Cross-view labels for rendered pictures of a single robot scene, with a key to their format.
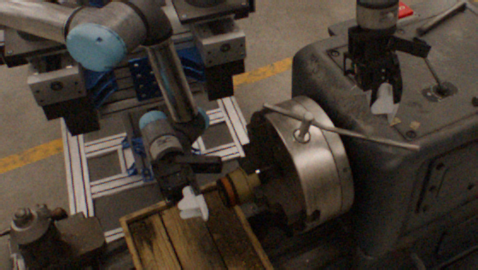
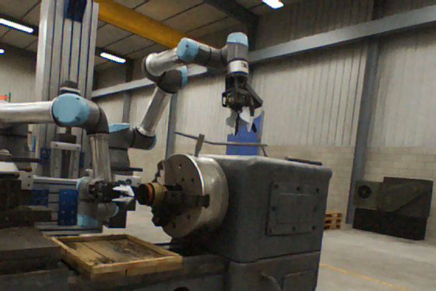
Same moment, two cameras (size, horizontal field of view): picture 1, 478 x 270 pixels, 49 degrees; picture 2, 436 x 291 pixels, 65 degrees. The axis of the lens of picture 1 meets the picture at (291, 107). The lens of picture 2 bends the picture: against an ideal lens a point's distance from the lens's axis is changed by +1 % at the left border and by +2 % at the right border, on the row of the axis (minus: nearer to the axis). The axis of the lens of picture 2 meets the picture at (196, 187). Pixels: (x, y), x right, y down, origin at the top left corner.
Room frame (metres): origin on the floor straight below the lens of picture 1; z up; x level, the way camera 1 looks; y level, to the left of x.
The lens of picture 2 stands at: (-0.43, 0.21, 1.18)
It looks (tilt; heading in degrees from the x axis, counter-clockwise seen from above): 3 degrees down; 348
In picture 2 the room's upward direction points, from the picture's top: 6 degrees clockwise
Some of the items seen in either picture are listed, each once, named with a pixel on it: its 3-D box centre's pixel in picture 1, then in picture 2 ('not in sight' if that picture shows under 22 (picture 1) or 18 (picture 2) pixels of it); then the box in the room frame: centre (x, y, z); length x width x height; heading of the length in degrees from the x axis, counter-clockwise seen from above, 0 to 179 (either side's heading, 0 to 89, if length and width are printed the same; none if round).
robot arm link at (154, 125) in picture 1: (158, 132); (89, 187); (0.93, 0.35, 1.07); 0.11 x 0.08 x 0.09; 29
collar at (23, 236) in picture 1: (26, 224); (3, 167); (0.61, 0.55, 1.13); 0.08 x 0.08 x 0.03
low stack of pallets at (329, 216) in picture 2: not in sight; (316, 219); (7.56, -4.73, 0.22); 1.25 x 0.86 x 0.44; 123
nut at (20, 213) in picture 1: (21, 215); (4, 156); (0.61, 0.55, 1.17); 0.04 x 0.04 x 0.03
